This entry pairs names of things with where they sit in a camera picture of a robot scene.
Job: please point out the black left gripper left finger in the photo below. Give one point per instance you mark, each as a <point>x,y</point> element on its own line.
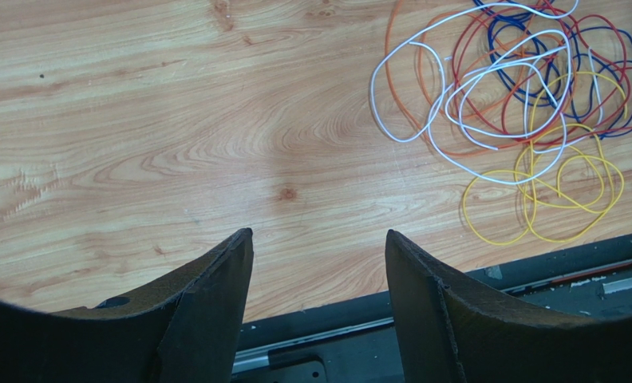
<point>181,327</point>

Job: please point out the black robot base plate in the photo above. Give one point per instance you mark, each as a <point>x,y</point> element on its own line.
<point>356,341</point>

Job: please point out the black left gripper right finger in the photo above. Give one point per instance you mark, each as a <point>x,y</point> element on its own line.
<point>453,328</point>

